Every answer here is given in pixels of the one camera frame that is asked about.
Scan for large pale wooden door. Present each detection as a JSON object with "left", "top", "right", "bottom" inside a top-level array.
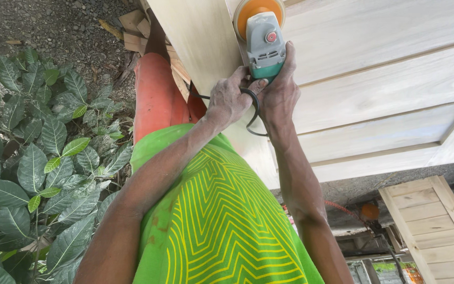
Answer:
[{"left": 147, "top": 0, "right": 454, "bottom": 190}]

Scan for orange sanding disc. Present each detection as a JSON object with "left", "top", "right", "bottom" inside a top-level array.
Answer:
[{"left": 233, "top": 0, "right": 286, "bottom": 41}]

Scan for person's right hand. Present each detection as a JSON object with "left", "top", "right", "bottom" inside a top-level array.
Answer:
[{"left": 258, "top": 40, "right": 302, "bottom": 136}]

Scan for green leafy plant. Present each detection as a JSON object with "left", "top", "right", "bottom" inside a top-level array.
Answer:
[{"left": 0, "top": 47, "right": 134, "bottom": 284}]

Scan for pile of wood offcuts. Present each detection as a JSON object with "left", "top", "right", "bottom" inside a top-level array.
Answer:
[{"left": 118, "top": 9, "right": 191, "bottom": 102}]

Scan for person's left hand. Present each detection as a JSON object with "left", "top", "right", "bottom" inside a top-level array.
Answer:
[{"left": 205, "top": 65, "right": 270, "bottom": 127}]

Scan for green yellow patterned shirt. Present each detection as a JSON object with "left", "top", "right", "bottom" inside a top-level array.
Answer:
[{"left": 130, "top": 123, "right": 325, "bottom": 284}]

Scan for orange shorts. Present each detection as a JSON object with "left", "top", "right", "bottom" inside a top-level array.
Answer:
[{"left": 133, "top": 52, "right": 208, "bottom": 144}]

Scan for orange power tool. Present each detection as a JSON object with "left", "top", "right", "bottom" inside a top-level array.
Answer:
[{"left": 359, "top": 203, "right": 385, "bottom": 235}]

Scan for small wooden louvre panel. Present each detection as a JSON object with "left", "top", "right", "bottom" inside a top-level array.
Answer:
[{"left": 379, "top": 175, "right": 454, "bottom": 284}]

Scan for black power cable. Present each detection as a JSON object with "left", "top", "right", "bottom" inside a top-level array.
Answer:
[{"left": 188, "top": 81, "right": 269, "bottom": 137}]

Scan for grey teal angle grinder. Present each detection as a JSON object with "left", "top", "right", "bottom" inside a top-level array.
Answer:
[{"left": 245, "top": 11, "right": 287, "bottom": 83}]

